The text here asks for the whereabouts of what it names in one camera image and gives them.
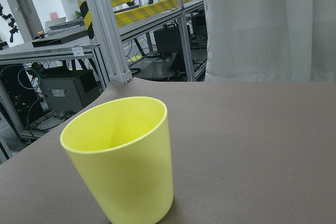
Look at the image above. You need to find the yellow cup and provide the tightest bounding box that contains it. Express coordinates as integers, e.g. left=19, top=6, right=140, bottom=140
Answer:
left=60, top=97, right=173, bottom=223

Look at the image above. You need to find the grey control cabinet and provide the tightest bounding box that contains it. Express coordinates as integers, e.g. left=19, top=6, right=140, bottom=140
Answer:
left=40, top=70, right=100, bottom=112

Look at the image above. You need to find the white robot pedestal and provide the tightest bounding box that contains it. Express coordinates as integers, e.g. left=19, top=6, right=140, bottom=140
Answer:
left=205, top=0, right=335, bottom=81

